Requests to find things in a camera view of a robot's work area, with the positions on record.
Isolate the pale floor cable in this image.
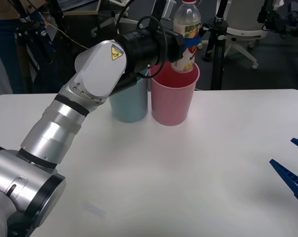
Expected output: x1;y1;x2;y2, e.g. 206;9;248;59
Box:
45;22;89;49

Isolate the grey laptop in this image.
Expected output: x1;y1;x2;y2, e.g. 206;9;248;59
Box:
57;0;97;11

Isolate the black desk with wooden edge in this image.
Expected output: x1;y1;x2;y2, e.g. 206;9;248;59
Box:
61;0;102;16

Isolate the black tripod with blue clip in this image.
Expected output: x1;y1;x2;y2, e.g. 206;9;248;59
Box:
14;0;66;94

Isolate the white office chair with seat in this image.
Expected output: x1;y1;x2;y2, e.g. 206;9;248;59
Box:
197;0;268;71

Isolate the person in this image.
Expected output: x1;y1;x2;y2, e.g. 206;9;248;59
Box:
0;0;48;94

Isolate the pale blue plastic bin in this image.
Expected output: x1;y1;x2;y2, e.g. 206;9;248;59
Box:
108;69;150;124

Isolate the pink plastic bin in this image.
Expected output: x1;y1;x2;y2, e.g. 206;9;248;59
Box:
149;61;201;127

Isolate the clear bottle with red cap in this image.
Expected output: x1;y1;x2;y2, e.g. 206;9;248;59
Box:
170;0;202;73

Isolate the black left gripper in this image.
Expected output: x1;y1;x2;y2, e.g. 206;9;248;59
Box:
162;26;202;64

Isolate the black tripod with silver clamps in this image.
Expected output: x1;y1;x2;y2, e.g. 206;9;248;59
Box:
197;0;230;91

